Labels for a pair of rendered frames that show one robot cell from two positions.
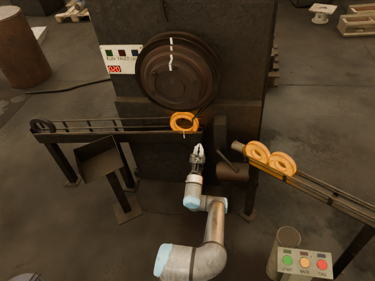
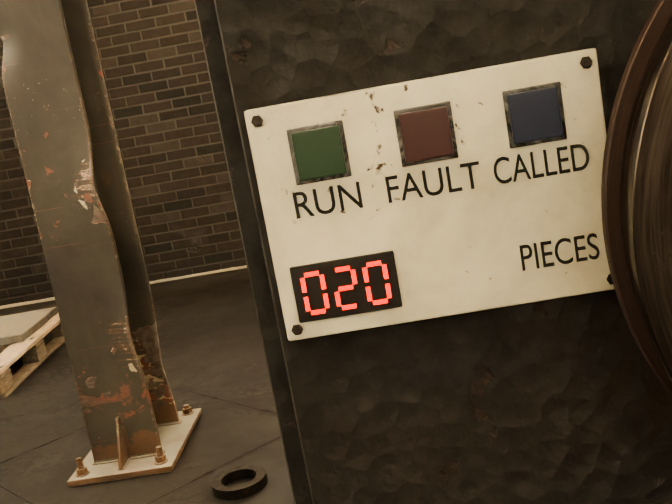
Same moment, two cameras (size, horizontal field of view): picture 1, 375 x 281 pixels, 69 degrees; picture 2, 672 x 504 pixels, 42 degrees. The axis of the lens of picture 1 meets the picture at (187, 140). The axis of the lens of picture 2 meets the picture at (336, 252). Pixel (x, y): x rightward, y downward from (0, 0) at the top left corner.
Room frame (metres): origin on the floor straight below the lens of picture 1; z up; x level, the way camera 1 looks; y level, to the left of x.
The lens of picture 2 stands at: (0.87, 0.51, 1.25)
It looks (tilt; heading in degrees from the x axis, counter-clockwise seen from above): 11 degrees down; 350
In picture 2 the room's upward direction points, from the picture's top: 10 degrees counter-clockwise
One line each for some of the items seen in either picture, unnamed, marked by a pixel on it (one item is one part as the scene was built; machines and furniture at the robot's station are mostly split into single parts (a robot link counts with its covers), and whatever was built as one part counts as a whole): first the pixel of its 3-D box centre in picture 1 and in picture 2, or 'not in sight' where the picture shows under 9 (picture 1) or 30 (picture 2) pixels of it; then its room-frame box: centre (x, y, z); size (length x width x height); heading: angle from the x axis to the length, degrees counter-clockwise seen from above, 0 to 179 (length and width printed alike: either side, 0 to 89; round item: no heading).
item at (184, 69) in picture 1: (174, 86); not in sight; (1.22, 0.03, 1.11); 0.28 x 0.06 x 0.28; 75
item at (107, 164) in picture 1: (112, 185); not in sight; (1.20, 0.58, 0.36); 0.26 x 0.20 x 0.72; 110
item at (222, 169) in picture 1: (232, 188); not in sight; (1.10, -0.28, 0.27); 0.22 x 0.13 x 0.53; 75
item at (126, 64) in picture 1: (124, 59); (435, 199); (1.51, 0.31, 1.15); 0.26 x 0.02 x 0.18; 75
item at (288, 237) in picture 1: (281, 255); not in sight; (0.60, -0.47, 0.26); 0.12 x 0.12 x 0.52
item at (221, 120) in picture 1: (220, 132); not in sight; (1.27, -0.22, 0.68); 0.11 x 0.08 x 0.24; 165
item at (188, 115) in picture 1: (184, 123); not in sight; (1.33, 0.01, 0.75); 0.18 x 0.03 x 0.18; 75
